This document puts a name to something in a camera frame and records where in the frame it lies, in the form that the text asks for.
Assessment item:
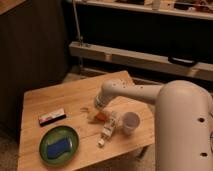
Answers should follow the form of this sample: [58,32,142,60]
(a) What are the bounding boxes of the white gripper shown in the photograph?
[87,96,109,123]

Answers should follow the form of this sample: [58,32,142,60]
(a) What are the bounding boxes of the orange pepper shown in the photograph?
[80,106,107,123]

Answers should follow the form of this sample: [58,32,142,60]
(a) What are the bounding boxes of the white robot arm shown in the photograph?
[94,79,213,171]

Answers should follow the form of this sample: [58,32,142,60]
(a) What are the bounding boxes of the white ceramic cup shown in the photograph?
[122,112,140,135]

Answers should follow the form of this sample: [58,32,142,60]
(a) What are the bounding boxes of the white plastic bottle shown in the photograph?
[98,111,119,148]

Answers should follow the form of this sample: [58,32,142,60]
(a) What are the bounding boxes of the wooden table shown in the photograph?
[17,71,154,171]

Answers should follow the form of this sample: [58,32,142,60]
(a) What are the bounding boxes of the green plate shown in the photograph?
[39,125,79,167]

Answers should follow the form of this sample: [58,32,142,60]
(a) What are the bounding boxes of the blue sponge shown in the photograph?
[46,138,70,159]

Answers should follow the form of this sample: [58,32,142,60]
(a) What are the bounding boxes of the metal pole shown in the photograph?
[72,0,84,71]

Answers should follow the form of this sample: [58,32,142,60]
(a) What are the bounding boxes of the black handle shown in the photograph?
[168,57,198,67]

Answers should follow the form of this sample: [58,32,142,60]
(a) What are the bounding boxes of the white shelf rail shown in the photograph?
[69,41,213,81]

